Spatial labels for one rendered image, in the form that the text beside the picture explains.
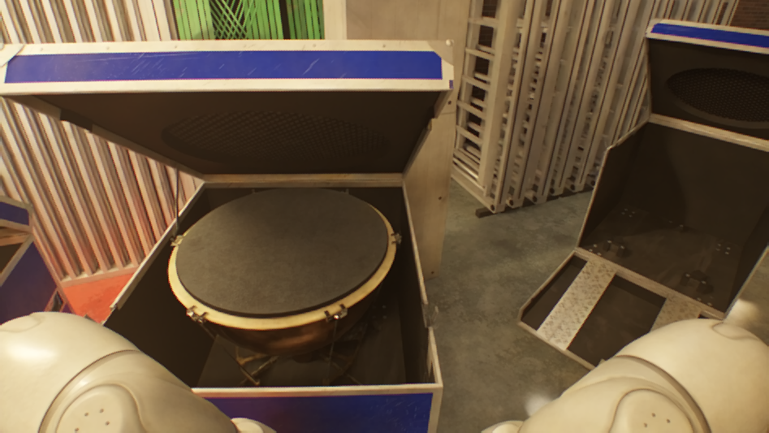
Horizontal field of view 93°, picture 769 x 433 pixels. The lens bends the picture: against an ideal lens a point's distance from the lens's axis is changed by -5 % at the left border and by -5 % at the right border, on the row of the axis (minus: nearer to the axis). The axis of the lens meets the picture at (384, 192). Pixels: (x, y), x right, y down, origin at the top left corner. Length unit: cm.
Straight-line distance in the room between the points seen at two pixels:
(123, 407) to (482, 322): 235
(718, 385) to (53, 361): 68
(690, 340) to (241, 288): 119
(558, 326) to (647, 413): 227
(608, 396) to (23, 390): 56
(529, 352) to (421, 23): 190
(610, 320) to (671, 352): 238
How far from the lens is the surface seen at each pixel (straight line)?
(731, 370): 56
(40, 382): 53
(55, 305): 227
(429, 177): 234
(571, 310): 278
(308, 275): 139
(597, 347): 272
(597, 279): 300
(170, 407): 45
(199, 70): 97
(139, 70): 103
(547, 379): 247
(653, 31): 276
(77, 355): 53
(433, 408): 121
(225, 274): 147
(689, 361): 53
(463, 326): 258
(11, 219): 203
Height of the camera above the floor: 189
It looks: 30 degrees down
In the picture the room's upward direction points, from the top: 1 degrees clockwise
